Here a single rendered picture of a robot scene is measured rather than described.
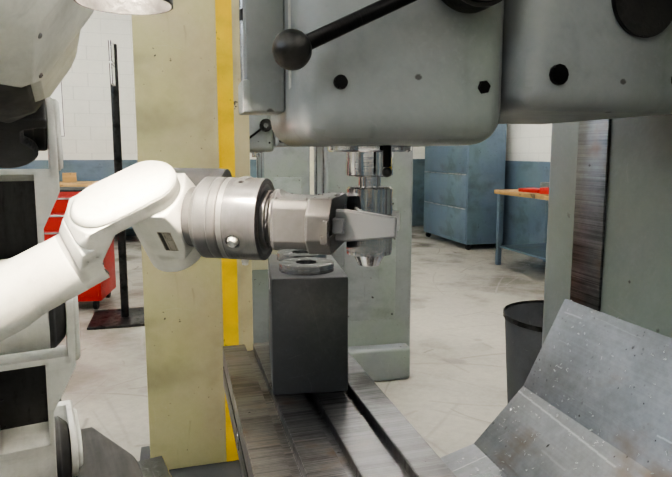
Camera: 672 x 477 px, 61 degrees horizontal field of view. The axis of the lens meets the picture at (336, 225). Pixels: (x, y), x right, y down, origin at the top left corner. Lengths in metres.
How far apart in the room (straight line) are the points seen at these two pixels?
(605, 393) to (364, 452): 0.31
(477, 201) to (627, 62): 7.33
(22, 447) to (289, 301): 0.64
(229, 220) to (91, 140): 9.08
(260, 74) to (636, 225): 0.51
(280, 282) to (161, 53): 1.55
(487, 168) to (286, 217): 7.41
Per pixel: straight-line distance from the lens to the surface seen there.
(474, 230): 7.92
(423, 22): 0.51
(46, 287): 0.63
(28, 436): 1.32
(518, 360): 2.53
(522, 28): 0.55
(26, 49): 0.84
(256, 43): 0.55
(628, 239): 0.83
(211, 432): 2.55
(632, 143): 0.83
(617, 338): 0.84
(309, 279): 0.89
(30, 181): 1.15
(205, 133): 2.28
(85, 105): 9.67
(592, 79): 0.57
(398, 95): 0.50
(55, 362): 1.19
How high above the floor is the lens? 1.30
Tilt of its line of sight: 7 degrees down
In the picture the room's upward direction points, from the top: straight up
